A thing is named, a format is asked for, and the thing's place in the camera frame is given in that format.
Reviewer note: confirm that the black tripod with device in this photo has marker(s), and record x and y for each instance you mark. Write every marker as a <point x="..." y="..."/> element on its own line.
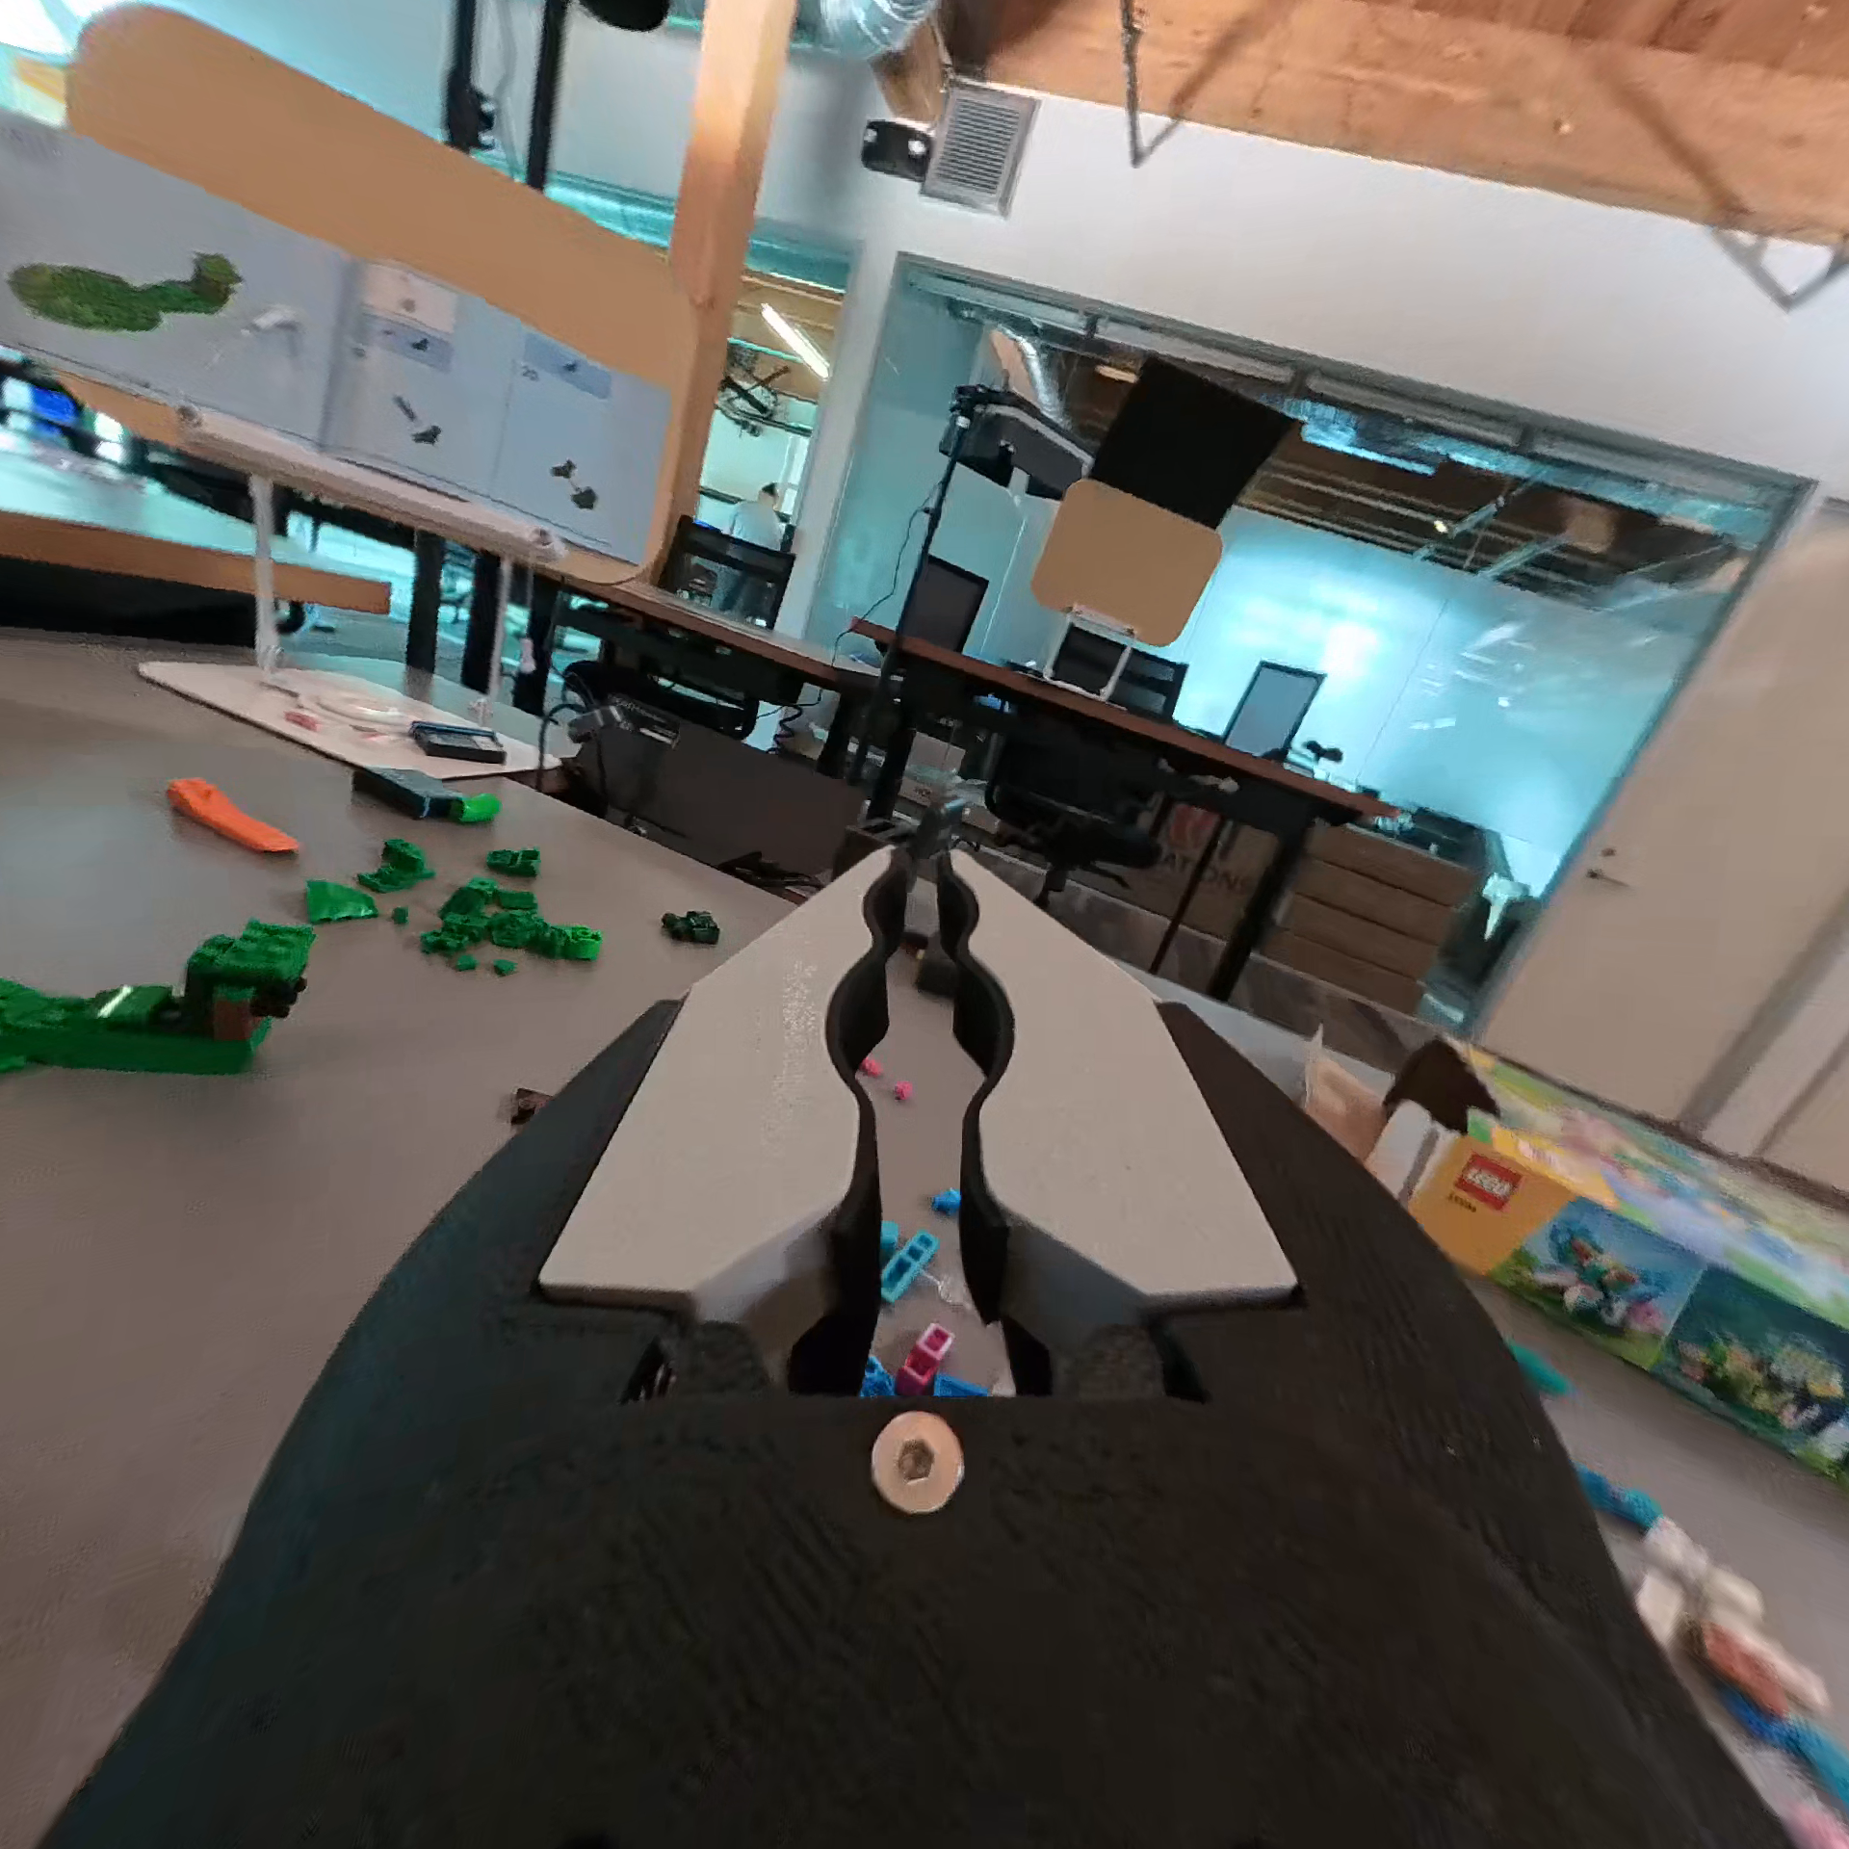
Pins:
<point x="998" y="433"/>

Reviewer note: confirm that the black office chair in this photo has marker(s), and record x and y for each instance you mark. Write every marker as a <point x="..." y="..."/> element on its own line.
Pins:
<point x="1076" y="810"/>
<point x="722" y="571"/>

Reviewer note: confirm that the colourful toy set box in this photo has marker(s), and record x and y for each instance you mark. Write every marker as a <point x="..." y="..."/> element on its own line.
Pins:
<point x="1633" y="1272"/>

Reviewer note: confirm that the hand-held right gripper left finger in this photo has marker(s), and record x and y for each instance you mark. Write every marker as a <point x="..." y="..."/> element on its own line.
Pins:
<point x="709" y="1157"/>

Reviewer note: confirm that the cluster of dark green bricks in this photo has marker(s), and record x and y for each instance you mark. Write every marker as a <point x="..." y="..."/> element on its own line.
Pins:
<point x="690" y="928"/>

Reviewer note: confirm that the small dark grey brick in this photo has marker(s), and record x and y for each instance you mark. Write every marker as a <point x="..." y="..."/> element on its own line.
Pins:
<point x="931" y="839"/>

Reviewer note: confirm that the blue frame brick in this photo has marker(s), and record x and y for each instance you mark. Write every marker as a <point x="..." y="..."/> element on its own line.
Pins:
<point x="906" y="1264"/>

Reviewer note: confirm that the stack of cardboard boxes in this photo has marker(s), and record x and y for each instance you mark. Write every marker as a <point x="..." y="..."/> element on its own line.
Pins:
<point x="1359" y="897"/>

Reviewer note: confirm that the orange brick separator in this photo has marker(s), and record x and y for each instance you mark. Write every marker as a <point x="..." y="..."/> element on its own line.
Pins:
<point x="231" y="815"/>

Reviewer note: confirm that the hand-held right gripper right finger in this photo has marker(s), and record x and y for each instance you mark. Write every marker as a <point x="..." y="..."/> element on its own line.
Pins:
<point x="1141" y="1157"/>

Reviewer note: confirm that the dark office desk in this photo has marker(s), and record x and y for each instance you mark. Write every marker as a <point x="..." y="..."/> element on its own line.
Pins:
<point x="694" y="614"/>

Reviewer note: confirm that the large green curved slope brick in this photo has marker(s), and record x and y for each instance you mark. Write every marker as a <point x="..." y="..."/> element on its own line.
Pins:
<point x="339" y="902"/>

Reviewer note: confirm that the green brick tree model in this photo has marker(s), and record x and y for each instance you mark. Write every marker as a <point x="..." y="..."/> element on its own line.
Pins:
<point x="144" y="1032"/>

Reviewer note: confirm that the white wall vent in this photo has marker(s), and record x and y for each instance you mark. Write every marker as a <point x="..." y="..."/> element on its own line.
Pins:
<point x="979" y="146"/>

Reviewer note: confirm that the brick instruction booklet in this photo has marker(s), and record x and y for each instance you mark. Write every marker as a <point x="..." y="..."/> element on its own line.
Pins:
<point x="477" y="433"/>

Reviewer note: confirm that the black overhead camera rig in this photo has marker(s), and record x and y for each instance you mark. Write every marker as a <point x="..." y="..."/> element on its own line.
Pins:
<point x="463" y="87"/>

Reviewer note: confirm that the grey table with wooden edge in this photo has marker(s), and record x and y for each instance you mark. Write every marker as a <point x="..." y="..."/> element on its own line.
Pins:
<point x="144" y="563"/>

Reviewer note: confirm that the pink frame brick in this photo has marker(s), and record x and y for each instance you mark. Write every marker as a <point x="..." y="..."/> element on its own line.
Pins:
<point x="924" y="1359"/>

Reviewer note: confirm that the black security camera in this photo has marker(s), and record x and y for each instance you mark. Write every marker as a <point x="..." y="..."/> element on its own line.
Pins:
<point x="891" y="147"/>

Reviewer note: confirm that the beige door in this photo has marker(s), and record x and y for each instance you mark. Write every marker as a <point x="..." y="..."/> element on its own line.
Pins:
<point x="1705" y="867"/>

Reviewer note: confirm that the wooden support post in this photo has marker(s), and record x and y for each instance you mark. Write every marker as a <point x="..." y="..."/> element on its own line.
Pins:
<point x="714" y="289"/>

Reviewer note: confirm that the black monitor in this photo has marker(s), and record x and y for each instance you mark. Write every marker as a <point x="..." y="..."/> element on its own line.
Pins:
<point x="1273" y="708"/>
<point x="942" y="608"/>

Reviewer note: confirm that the clear plastic wrapper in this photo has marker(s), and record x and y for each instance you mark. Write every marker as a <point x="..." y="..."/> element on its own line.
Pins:
<point x="347" y="708"/>

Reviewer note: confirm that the long wooden-edged office desk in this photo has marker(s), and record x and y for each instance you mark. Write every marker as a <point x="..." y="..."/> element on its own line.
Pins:
<point x="1156" y="730"/>

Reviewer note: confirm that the pile of loose green bricks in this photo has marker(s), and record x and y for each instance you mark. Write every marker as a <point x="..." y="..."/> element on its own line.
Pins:
<point x="497" y="926"/>

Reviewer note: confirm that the silver ventilation duct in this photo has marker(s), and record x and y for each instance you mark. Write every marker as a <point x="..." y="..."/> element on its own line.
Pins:
<point x="868" y="21"/>

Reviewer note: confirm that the cluster of small pink bricks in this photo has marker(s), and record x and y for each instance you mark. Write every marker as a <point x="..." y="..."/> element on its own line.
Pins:
<point x="903" y="1086"/>

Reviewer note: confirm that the green round brick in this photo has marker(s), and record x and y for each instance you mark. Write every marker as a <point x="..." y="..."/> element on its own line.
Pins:
<point x="477" y="808"/>

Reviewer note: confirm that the small black flat device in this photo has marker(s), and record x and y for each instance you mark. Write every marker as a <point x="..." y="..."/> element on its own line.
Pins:
<point x="458" y="744"/>

